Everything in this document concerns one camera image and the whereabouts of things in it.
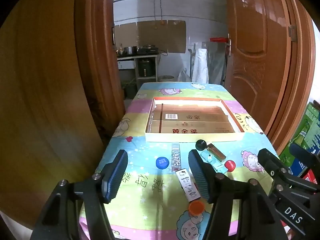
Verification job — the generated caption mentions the green cardboard boxes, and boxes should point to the green cardboard boxes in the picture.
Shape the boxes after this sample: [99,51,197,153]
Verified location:
[279,101,320,178]

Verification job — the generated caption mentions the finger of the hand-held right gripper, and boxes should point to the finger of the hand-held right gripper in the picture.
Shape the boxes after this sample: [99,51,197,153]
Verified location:
[257,149,320,198]
[289,143,320,173]

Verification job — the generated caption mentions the clear patterned lighter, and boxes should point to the clear patterned lighter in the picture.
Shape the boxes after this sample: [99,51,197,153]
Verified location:
[171,142,181,172]

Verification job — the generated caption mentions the brown wooden panel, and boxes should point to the brown wooden panel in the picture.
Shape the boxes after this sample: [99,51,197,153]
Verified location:
[0,0,105,230]

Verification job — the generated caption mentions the orange bottle cap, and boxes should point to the orange bottle cap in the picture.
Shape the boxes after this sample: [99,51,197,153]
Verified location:
[188,200,205,216]

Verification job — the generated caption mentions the wooden door frame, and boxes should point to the wooden door frame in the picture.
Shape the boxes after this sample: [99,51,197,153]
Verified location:
[75,0,317,153]

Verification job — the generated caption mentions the white rolled sack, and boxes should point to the white rolled sack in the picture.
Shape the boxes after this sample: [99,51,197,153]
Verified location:
[192,47,209,83]

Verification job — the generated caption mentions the black air fryer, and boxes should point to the black air fryer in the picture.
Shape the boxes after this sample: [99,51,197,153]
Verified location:
[138,58,150,77]

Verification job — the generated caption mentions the white cartoon lighter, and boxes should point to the white cartoon lighter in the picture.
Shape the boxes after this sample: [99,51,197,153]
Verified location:
[175,169,202,202]

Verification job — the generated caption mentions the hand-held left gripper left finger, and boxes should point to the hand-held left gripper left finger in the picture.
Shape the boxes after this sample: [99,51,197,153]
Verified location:
[30,149,128,240]

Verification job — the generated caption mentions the shallow cardboard box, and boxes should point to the shallow cardboard box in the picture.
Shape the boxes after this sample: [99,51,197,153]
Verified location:
[145,97,245,142]

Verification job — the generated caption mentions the green bin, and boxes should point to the green bin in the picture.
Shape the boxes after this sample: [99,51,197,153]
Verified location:
[121,81,137,99]

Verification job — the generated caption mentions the light blue lighter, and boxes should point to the light blue lighter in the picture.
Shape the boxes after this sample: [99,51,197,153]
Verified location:
[200,150,228,175]

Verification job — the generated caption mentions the black round cap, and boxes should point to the black round cap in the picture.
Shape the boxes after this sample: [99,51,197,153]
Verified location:
[195,139,208,151]

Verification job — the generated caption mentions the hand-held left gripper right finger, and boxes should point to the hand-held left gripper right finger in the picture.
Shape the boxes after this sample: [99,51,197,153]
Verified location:
[188,149,288,240]

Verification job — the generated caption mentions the white plastic bag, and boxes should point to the white plastic bag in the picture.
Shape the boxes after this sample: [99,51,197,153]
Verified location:
[177,68,192,82]

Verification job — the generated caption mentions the cartoon sheep printed tablecloth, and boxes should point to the cartoon sheep printed tablecloth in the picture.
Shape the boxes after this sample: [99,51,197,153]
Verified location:
[79,81,278,240]

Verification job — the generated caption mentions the metal door handle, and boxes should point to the metal door handle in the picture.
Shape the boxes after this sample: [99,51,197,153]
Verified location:
[226,33,233,55]

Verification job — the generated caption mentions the kitchen counter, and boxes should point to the kitchen counter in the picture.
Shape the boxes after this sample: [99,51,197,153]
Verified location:
[117,54,160,83]

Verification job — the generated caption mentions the gold brown lighter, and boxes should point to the gold brown lighter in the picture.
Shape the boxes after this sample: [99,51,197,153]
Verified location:
[207,144,227,162]

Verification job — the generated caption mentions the blue bottle cap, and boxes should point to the blue bottle cap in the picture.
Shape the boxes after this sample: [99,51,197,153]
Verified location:
[155,157,169,170]

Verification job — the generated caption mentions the cardboard wall sheet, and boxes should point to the cardboard wall sheet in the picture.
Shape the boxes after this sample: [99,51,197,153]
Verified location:
[114,20,187,53]

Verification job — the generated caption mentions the black stove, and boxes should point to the black stove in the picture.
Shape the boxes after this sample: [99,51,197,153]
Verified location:
[137,45,158,53]

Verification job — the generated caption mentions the brown wooden door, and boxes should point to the brown wooden door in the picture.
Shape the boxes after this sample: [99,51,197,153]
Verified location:
[224,0,293,143]

